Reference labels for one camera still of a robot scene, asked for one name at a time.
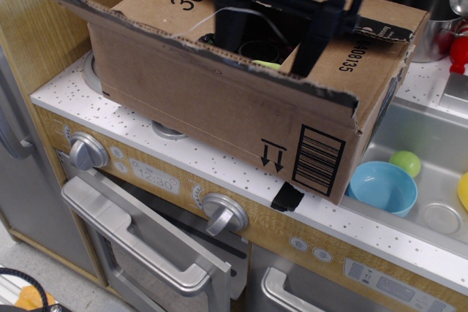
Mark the grey toy fridge door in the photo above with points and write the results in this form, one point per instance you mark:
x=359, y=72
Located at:
x=32, y=209

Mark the green plastic ball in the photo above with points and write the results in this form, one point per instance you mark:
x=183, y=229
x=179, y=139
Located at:
x=408, y=161

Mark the grey oven door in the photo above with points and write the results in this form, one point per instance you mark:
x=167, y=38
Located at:
x=156, y=255

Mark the grey dishwasher door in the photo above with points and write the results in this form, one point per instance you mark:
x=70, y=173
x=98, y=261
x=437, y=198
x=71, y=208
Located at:
x=277, y=284

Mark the blue plastic bowl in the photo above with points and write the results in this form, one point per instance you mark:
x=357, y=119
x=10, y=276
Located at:
x=384, y=186

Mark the oven clock display panel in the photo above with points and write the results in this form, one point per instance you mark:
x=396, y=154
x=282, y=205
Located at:
x=155, y=176

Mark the red toy bottle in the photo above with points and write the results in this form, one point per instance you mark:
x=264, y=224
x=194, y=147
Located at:
x=458, y=51

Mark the silver stove knob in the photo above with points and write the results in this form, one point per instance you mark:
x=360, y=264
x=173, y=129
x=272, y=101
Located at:
x=223, y=213
x=87, y=152

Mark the left silver stove knob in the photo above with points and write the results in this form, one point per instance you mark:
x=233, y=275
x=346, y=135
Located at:
x=87, y=152

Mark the black tape piece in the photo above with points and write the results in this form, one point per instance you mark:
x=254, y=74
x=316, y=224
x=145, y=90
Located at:
x=287, y=199

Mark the orange object on floor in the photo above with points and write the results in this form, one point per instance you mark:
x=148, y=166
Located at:
x=29, y=299

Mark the yellow plastic ball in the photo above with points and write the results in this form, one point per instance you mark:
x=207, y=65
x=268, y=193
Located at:
x=462, y=190

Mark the large brown cardboard box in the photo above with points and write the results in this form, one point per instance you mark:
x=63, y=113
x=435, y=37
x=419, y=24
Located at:
x=310, y=129

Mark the silver stove burner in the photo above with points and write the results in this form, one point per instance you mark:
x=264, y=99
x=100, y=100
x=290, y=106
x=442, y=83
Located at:
x=165, y=132

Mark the right silver stove knob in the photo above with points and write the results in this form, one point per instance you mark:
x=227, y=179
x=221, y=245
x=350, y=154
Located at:
x=223, y=213

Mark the stainless steel pot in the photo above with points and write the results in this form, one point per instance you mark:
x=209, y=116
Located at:
x=439, y=33

